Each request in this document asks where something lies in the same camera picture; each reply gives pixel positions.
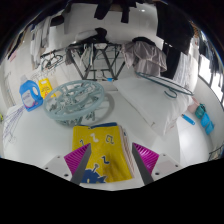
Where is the teal hoop hanger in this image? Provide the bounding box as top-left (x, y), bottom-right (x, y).
top-left (136, 71), bottom-right (195, 100)

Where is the grey draped garment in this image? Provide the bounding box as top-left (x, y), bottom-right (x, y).
top-left (121, 37), bottom-right (168, 78)

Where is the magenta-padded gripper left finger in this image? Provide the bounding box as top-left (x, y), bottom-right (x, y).
top-left (42, 143), bottom-right (92, 186)

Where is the hanging clothes row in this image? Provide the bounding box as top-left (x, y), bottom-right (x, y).
top-left (6, 0), bottom-right (224, 98)

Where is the black clothes hangers bunch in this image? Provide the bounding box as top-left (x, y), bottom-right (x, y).
top-left (39, 50), bottom-right (65, 70)

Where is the pale blue round peg hanger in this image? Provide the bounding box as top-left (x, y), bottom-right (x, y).
top-left (43, 79), bottom-right (107, 127)

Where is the yellow and blue towel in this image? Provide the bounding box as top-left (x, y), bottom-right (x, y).
top-left (71, 122), bottom-right (138, 184)

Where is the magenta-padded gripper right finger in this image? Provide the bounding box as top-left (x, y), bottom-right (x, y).
top-left (131, 142), bottom-right (184, 186)

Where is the black folding drying rack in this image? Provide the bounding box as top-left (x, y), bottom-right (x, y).
top-left (65, 28), bottom-right (129, 82)

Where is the teal bag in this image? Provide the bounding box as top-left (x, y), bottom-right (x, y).
top-left (194, 103), bottom-right (207, 120)

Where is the white folded pad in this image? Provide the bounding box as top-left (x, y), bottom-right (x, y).
top-left (112, 77), bottom-right (193, 136)

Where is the purple wire hangers pile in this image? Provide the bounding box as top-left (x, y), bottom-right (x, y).
top-left (1, 104), bottom-right (26, 148)

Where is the blue detergent bottle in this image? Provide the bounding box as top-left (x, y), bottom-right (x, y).
top-left (18, 75), bottom-right (44, 113)

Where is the pink bag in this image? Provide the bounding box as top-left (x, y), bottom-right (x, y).
top-left (187, 97), bottom-right (200, 115)

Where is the blue brush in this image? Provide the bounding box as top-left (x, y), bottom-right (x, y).
top-left (181, 113), bottom-right (196, 126)

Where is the yellow floor sign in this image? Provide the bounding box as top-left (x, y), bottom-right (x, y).
top-left (37, 77), bottom-right (54, 100)

